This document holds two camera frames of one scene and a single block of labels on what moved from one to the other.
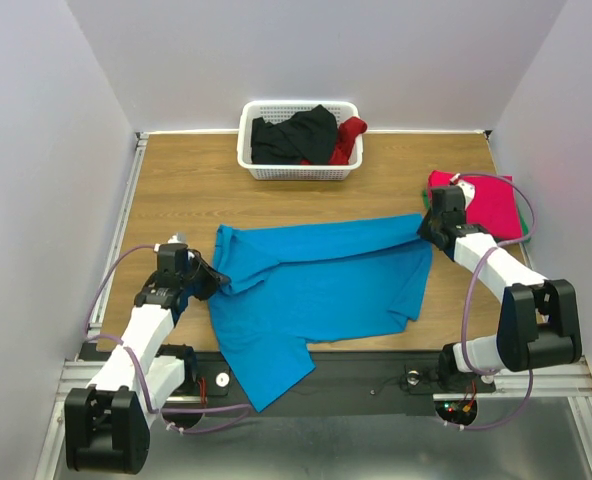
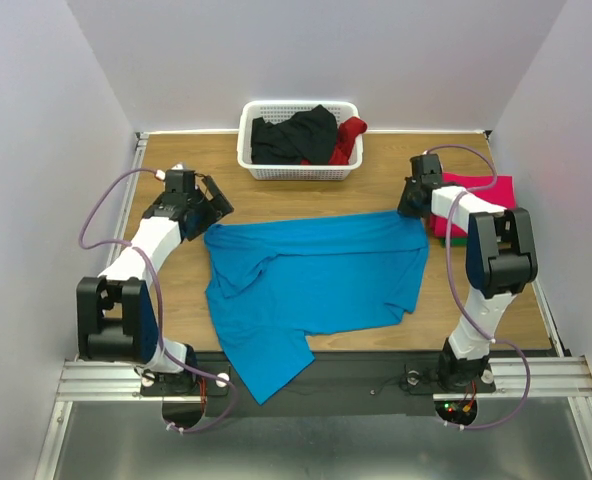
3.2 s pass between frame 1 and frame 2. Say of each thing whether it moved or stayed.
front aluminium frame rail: stayed
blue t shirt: stayed
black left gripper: moved
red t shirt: stayed
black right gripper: moved
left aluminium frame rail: stayed
